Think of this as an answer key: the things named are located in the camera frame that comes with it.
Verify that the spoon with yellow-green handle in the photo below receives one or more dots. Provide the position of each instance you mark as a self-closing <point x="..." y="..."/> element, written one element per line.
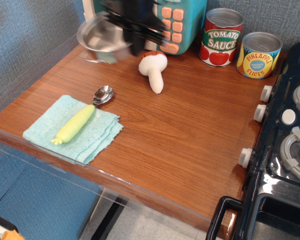
<point x="72" y="127"/>

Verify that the white stove knob middle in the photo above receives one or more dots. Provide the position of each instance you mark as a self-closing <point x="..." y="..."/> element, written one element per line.
<point x="259" y="112"/>

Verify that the small stainless steel pot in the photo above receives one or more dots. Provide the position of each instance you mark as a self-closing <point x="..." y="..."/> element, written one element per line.
<point x="103" y="41"/>

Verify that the plush white brown mushroom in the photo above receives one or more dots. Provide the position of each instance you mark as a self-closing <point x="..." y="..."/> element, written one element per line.
<point x="152" y="64"/>

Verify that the clear acrylic table guard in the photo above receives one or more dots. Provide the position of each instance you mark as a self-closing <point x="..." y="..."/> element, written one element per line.
<point x="156" y="174"/>

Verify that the light teal folded cloth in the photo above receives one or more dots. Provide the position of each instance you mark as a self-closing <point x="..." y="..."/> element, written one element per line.
<point x="96" y="135"/>

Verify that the tomato sauce can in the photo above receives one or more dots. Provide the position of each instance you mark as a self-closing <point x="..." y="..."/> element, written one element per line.
<point x="221" y="33"/>

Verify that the pineapple slices can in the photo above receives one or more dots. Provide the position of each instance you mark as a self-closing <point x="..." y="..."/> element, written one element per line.
<point x="258" y="55"/>

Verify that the white stove knob upper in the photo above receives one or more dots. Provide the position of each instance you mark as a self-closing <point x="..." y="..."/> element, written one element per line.
<point x="266" y="93"/>

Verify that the white stove knob lower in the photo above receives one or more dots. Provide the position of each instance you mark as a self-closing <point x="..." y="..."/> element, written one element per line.
<point x="244" y="157"/>

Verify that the white stove knob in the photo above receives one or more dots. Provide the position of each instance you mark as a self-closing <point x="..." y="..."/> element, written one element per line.
<point x="266" y="93"/>
<point x="244" y="157"/>
<point x="259" y="112"/>

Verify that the orange fuzzy object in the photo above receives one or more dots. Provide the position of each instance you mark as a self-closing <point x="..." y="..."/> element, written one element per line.
<point x="12" y="235"/>

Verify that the black table leg frame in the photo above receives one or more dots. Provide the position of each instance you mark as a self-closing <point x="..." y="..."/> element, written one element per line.
<point x="109" y="219"/>

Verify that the teal toy microwave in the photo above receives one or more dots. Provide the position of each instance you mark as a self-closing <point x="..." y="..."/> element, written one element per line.
<point x="183" y="20"/>

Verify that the black toy stove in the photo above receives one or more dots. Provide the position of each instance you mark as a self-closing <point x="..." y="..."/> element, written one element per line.
<point x="270" y="207"/>

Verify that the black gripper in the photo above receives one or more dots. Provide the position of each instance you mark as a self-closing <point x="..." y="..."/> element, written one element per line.
<point x="138" y="21"/>

